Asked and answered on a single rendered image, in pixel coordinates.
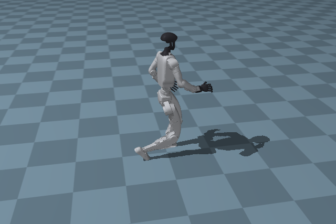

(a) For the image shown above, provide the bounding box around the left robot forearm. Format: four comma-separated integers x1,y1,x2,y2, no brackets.
152,72,158,82

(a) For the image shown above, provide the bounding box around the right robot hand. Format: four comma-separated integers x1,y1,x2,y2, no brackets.
196,82,213,93

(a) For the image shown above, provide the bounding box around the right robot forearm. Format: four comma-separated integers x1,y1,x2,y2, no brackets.
182,80,200,93

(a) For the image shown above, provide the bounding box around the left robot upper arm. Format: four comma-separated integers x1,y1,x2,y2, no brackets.
149,51,162,76

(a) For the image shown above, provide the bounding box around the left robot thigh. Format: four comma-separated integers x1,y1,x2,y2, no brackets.
157,91,182,122

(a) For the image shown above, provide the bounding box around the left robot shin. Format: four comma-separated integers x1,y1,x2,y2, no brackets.
165,120,183,136

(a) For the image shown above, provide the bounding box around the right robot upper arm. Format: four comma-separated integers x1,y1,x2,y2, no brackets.
167,58,184,88

